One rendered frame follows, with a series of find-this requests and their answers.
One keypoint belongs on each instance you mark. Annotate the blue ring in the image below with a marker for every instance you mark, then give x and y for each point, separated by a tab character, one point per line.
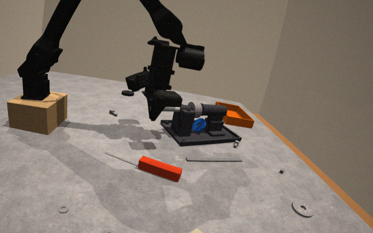
197	128

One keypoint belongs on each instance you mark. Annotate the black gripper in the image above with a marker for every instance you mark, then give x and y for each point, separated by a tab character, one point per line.
157	96

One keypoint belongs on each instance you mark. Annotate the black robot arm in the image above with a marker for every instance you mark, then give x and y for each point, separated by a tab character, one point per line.
45	51

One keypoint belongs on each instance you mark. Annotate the white cylinder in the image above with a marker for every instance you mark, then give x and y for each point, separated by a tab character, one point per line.
172	109

